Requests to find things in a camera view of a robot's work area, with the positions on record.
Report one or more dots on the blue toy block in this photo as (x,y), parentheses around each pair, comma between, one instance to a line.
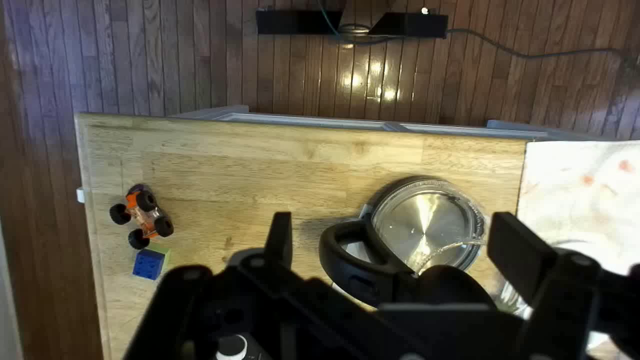
(148,264)

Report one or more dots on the orange toy monster truck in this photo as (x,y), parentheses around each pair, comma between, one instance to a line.
(140,215)

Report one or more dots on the white stained cloth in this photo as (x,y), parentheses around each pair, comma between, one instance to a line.
(580,192)

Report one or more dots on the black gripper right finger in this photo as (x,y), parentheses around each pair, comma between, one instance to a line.
(519,256)

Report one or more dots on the black round kettle lid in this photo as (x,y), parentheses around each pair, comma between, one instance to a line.
(453,287)

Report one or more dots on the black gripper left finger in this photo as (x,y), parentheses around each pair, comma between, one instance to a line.
(280,237)

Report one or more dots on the grey metal table frame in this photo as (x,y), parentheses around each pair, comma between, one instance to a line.
(320,120)

